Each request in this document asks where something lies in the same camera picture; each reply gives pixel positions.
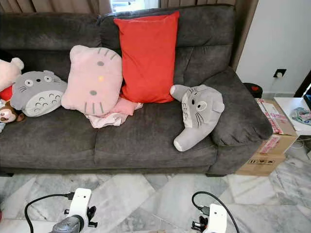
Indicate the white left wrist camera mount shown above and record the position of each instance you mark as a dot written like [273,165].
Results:
[80,201]

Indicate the dark grey fabric sofa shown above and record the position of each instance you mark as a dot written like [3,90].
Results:
[136,138]

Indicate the crumpled pink cloth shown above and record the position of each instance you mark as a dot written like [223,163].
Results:
[112,117]

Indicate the bright window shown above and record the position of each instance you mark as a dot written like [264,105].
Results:
[133,4]

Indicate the brown monkey plush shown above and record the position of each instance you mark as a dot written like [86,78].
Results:
[9,112]

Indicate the cardboard box with red tape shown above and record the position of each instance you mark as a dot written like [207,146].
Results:
[278,128]

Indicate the wall socket with plug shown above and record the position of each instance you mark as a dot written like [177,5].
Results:
[280,73]

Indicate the dark screen edge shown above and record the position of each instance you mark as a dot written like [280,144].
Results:
[307,92]

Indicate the long grey Totoro plush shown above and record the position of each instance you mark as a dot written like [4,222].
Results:
[199,114]

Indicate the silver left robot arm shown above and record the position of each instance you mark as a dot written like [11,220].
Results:
[67,225]

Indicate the pink cat face cushion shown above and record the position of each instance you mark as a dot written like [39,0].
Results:
[93,80]

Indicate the beige pleated curtain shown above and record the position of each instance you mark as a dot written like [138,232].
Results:
[53,5]

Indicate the pale teal patterned item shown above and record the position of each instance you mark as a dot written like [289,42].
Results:
[302,115]

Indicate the round grey Totoro cushion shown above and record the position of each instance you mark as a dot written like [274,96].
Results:
[39,94]

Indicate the red pillow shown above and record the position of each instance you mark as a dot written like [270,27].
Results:
[148,58]

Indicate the white side table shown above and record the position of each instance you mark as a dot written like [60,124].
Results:
[287,104]

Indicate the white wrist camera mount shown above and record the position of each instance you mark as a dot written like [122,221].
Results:
[80,201]
[217,218]

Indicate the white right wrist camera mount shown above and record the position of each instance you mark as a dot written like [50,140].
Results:
[217,218]

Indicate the plain brown cardboard box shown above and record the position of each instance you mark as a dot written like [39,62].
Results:
[262,165]

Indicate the black round bin red mark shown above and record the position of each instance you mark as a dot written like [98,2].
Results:
[253,90]

